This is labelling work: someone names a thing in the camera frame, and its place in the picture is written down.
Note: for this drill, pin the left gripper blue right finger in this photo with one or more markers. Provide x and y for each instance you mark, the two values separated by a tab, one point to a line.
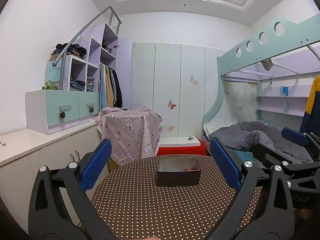
243	177

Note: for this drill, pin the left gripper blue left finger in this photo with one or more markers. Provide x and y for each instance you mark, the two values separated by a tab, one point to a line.
77	178

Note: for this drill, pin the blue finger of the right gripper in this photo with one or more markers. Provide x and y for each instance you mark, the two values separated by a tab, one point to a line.
294	137

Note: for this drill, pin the grey metal jewelry box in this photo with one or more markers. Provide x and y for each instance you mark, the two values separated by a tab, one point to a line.
178	172

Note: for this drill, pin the person's left hand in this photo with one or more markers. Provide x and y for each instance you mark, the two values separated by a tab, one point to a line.
149	238

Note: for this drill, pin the yellow navy jacket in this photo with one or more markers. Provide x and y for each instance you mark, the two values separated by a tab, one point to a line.
311	118

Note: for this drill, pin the teal bed sheet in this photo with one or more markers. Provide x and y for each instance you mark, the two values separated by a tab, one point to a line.
244	156

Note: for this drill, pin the grey duvet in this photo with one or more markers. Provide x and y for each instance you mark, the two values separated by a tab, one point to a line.
245	135

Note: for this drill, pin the red storage box white lid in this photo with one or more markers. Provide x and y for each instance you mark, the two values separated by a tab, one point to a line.
181	145

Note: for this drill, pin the brown polka dot tablecloth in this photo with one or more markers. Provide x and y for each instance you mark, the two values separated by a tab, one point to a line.
129	201

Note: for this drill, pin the cream low cabinet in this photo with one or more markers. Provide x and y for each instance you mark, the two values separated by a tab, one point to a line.
24	152

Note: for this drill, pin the pink checkered bear cloth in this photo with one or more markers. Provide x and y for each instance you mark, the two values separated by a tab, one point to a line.
134	133

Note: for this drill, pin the teal drawer shelf unit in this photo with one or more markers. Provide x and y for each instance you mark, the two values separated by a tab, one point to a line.
51	110

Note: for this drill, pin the hanging clothes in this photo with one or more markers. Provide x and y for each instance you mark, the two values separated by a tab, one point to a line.
110	94

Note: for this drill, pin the white wardrobe with butterflies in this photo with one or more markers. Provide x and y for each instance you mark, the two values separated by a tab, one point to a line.
178	82

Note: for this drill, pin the metal stair handrail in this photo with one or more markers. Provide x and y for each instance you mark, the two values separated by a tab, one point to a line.
79	59

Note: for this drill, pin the teal bunk bed frame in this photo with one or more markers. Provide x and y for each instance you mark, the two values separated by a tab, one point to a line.
269	75

